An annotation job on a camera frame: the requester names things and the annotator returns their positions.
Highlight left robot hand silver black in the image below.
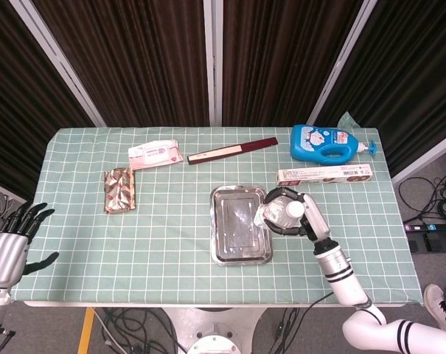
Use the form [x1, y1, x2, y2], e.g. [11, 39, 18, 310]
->
[0, 201, 60, 289]

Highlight dark red flat box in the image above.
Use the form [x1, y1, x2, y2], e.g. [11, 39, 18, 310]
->
[187, 136, 279, 166]

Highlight pink white wet wipes pack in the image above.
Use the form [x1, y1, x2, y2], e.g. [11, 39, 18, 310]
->
[128, 139, 182, 170]

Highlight gold red snack packet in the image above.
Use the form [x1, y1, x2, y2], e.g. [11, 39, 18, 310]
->
[103, 166, 138, 215]

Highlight black cable bundle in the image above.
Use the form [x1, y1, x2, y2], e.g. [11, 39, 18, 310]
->
[397, 176, 446, 226]

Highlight white sneaker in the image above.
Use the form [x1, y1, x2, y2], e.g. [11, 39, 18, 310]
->
[423, 283, 446, 336]

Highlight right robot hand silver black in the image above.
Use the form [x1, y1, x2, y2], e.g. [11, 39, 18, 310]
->
[262, 187, 331, 244]

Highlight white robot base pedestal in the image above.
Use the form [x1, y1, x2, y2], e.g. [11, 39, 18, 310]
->
[159, 306, 268, 354]

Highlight long baking paper box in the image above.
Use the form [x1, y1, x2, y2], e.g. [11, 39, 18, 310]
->
[275, 164, 374, 187]

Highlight rectangular metal tray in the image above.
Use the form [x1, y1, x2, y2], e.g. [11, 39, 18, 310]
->
[209, 184, 274, 266]

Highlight black floor cables under table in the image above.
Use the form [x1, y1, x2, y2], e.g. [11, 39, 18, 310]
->
[97, 308, 187, 354]

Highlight transparent water bottle white cap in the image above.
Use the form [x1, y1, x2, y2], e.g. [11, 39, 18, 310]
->
[252, 197, 305, 229]

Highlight blue detergent pump bottle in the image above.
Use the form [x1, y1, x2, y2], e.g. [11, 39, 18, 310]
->
[289, 124, 377, 166]

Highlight green checked tablecloth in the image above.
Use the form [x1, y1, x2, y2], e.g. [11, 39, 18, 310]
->
[10, 111, 425, 306]

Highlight white partition frame post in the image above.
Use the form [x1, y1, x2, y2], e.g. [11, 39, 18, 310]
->
[306, 0, 379, 126]
[202, 0, 224, 127]
[8, 0, 106, 128]

